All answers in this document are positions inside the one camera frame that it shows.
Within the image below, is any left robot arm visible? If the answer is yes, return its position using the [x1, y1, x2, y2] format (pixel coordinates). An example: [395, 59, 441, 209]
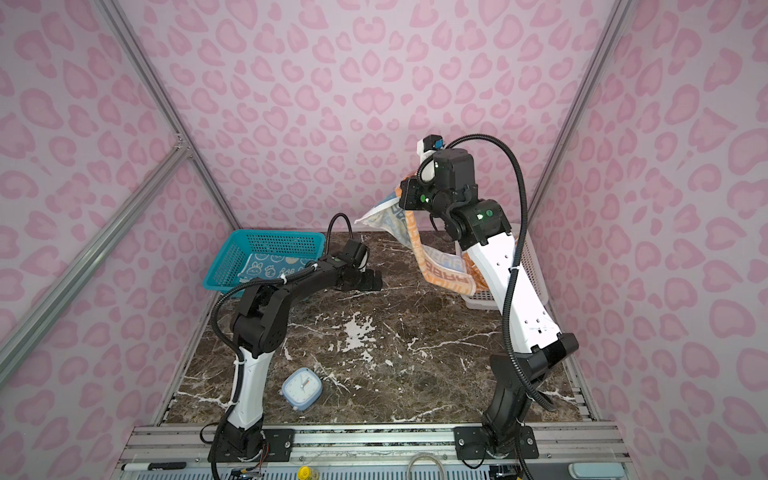
[208, 256, 383, 465]

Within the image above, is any right aluminium corner post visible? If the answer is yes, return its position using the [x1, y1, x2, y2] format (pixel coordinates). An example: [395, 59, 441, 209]
[528, 0, 638, 226]

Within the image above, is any teal plastic basket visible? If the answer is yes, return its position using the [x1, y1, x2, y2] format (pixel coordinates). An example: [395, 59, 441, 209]
[202, 229, 325, 293]

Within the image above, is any black white marker pen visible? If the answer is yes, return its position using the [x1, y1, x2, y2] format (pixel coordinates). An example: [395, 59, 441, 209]
[121, 461, 187, 472]

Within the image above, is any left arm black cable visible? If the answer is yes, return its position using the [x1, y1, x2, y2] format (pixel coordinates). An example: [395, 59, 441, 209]
[208, 212, 355, 480]

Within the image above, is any light blue alarm clock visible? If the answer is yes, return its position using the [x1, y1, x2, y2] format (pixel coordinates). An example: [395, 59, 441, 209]
[280, 367, 323, 411]

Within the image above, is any clear tube loop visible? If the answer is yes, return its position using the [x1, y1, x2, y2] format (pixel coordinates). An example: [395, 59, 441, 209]
[405, 452, 449, 480]

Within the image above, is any white plastic basket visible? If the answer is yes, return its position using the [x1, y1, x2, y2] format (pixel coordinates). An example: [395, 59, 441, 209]
[455, 240, 549, 311]

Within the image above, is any aluminium corner frame post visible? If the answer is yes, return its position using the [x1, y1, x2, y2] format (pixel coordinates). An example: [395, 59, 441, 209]
[93, 0, 241, 230]

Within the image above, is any white grey device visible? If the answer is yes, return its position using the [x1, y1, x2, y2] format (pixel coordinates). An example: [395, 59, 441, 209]
[568, 462, 625, 480]

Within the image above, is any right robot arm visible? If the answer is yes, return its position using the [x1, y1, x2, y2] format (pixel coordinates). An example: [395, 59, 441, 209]
[399, 176, 579, 469]

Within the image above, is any striped rabbit text towel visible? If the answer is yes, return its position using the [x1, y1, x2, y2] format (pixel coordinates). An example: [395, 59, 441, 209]
[354, 187, 489, 296]

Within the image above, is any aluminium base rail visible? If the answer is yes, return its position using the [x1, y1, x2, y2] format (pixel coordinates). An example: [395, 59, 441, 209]
[113, 422, 636, 479]

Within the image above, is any blue bunny pattern towel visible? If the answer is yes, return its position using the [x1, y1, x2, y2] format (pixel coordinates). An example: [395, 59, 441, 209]
[237, 253, 313, 283]

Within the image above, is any yellow cap object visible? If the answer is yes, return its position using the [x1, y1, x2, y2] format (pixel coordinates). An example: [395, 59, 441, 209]
[297, 465, 320, 480]

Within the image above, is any diagonal aluminium frame bar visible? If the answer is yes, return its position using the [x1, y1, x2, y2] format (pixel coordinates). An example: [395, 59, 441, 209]
[1, 142, 190, 385]

